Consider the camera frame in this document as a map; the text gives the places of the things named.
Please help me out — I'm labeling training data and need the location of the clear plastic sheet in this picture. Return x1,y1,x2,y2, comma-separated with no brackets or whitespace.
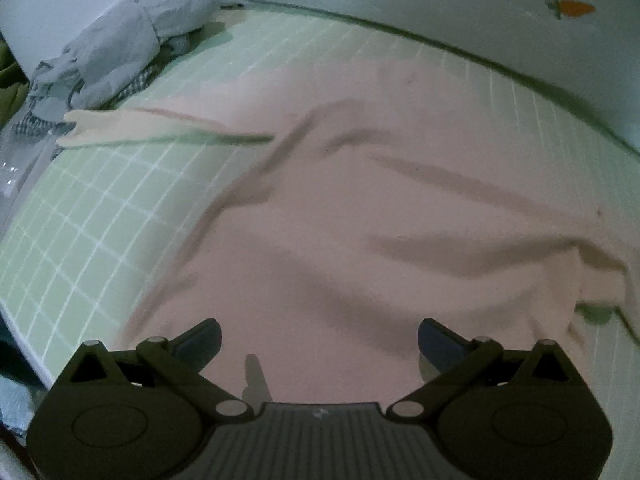
0,127,63,203

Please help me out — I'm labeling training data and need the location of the green cloth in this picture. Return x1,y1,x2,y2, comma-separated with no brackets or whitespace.
0,40,30,128

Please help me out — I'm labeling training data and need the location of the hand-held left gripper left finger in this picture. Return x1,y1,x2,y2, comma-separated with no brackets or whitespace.
64,318,256,421

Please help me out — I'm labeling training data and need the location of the grey garment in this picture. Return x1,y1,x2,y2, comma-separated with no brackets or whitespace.
29,0,215,110

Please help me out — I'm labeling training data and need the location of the white board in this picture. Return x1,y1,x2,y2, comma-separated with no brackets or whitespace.
0,0,152,78

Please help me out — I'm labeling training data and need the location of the beige garment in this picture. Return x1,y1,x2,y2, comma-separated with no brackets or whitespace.
57,57,632,406

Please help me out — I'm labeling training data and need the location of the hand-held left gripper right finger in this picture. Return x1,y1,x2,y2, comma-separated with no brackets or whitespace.
385,317,582,421

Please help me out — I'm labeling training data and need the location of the blue plaid shirt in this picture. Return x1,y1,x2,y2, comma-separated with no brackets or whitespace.
10,35,193,137

